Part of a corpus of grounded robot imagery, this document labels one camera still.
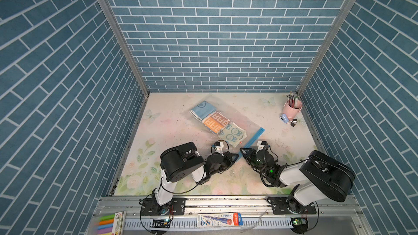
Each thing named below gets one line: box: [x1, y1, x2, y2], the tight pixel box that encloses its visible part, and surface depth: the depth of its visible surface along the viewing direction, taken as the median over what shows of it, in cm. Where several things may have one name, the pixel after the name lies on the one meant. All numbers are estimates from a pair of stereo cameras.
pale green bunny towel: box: [217, 121, 248, 148], surface depth 98 cm
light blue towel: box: [189, 100, 217, 121], surface depth 110 cm
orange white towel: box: [201, 111, 231, 135], surface depth 102 cm
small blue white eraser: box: [280, 113, 289, 124], surface depth 106 cm
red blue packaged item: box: [196, 212, 244, 227], surface depth 71 cm
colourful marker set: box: [96, 211, 127, 235], surface depth 69 cm
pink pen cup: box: [281, 90, 303, 121], surface depth 104 cm
